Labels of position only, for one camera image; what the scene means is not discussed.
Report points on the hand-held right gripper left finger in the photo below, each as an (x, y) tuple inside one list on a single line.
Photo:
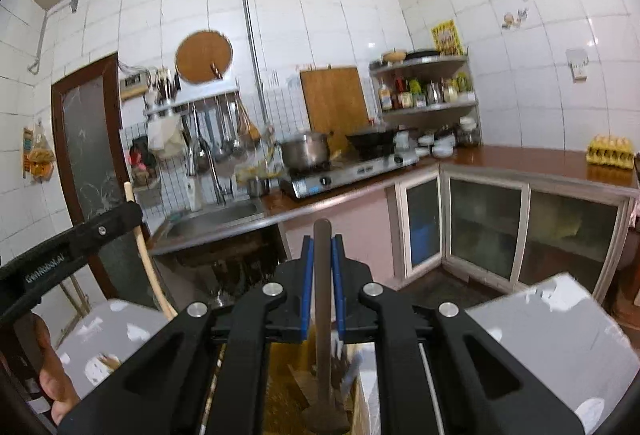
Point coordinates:
[(308, 285)]

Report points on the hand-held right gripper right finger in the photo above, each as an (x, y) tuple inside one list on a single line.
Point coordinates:
[(337, 285)]

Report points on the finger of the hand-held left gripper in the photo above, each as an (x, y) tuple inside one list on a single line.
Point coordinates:
[(75, 250)]

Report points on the grey metal utensil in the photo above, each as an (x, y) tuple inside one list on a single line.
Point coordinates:
[(322, 315)]

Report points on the pale wooden chopstick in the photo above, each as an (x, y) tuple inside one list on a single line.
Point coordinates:
[(150, 267)]

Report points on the yellow perforated utensil holder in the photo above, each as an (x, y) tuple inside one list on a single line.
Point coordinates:
[(285, 395)]

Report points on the person's left hand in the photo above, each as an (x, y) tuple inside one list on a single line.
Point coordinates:
[(57, 390)]

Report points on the brown glass panel door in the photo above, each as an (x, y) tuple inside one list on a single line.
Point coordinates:
[(90, 155)]

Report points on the hanging plastic bag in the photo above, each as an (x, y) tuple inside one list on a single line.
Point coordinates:
[(40, 155)]

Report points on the small steel pot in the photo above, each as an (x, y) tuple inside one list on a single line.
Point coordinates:
[(258, 187)]

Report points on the steel gas stove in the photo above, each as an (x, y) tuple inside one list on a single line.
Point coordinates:
[(350, 175)]

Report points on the steel kitchen sink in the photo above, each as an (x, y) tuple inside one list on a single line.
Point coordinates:
[(215, 220)]

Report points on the steel cooking pot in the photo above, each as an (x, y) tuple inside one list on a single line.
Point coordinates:
[(305, 150)]

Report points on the white hanging cloth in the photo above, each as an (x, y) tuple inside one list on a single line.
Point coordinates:
[(165, 132)]

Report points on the black wok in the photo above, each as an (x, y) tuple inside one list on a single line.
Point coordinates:
[(372, 140)]

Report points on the steel sink faucet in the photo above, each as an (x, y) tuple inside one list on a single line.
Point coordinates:
[(200, 155)]

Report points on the glass door kitchen cabinet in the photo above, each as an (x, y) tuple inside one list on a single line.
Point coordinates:
[(500, 235)]

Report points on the rectangular wooden cutting board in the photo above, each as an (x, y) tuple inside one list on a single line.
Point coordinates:
[(335, 100)]

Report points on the steel utensil rack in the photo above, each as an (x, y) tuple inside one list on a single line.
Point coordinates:
[(190, 102)]

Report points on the glass jar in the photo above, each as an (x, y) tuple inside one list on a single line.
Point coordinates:
[(468, 132)]

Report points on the grey animal print tablecloth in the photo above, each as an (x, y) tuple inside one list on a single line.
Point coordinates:
[(540, 340)]

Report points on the steel corner shelf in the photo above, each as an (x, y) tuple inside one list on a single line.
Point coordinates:
[(425, 85)]

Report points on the round wooden board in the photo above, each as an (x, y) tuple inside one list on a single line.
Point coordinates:
[(204, 57)]

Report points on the yellow egg tray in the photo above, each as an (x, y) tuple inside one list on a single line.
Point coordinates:
[(610, 152)]

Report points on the metal wall pipe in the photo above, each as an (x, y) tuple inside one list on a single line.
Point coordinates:
[(248, 40)]

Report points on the yellow wall poster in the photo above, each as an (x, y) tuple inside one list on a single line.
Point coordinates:
[(446, 37)]

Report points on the wall tile sticker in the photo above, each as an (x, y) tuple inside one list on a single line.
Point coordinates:
[(515, 17)]

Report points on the white wall socket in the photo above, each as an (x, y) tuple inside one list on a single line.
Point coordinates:
[(577, 65)]

